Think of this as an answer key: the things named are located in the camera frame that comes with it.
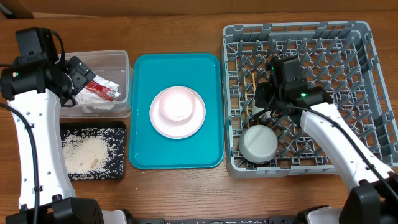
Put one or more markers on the black plastic tray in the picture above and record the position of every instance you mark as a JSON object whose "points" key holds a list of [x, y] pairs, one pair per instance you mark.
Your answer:
{"points": [[118, 124]]}

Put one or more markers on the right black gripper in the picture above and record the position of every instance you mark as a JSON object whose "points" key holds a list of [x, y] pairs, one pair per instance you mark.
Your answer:
{"points": [[262, 100]]}

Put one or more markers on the grey bowl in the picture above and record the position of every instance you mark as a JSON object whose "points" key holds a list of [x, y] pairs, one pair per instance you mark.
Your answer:
{"points": [[258, 144]]}

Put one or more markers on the small pink saucer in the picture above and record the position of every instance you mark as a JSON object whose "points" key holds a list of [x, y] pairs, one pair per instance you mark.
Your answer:
{"points": [[177, 103]]}

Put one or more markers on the pale green cup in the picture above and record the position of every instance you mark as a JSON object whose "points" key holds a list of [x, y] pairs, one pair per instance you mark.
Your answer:
{"points": [[256, 109]]}

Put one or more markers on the grey dishwasher rack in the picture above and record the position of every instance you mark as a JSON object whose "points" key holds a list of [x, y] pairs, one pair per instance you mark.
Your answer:
{"points": [[341, 58]]}

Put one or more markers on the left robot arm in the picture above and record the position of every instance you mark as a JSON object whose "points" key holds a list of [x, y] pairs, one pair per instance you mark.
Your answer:
{"points": [[35, 92]]}

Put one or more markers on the white rice pile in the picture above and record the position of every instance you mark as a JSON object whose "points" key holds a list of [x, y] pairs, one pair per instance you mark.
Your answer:
{"points": [[85, 154]]}

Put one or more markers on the red ketchup packet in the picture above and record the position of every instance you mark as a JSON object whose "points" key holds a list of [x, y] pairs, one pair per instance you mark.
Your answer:
{"points": [[102, 91]]}

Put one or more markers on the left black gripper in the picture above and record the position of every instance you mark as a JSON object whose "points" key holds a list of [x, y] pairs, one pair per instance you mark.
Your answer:
{"points": [[80, 73]]}

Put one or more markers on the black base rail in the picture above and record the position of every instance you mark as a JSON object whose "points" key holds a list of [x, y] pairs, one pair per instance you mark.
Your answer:
{"points": [[291, 219]]}

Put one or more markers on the clear plastic bin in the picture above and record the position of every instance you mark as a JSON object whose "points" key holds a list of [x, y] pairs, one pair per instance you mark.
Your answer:
{"points": [[111, 65]]}

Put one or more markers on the large pink plate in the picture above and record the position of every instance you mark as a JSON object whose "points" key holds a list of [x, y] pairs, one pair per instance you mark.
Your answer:
{"points": [[177, 129]]}

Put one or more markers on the wooden chopstick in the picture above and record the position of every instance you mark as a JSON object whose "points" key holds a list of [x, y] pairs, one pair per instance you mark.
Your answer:
{"points": [[254, 82], [246, 102]]}

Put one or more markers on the white napkin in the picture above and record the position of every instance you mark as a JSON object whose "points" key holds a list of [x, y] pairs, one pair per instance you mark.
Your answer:
{"points": [[86, 97]]}

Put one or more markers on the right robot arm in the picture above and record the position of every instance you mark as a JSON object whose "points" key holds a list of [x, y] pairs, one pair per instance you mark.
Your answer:
{"points": [[371, 184]]}

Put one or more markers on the teal plastic tray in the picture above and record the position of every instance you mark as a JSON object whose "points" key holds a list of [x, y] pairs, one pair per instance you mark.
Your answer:
{"points": [[153, 73]]}

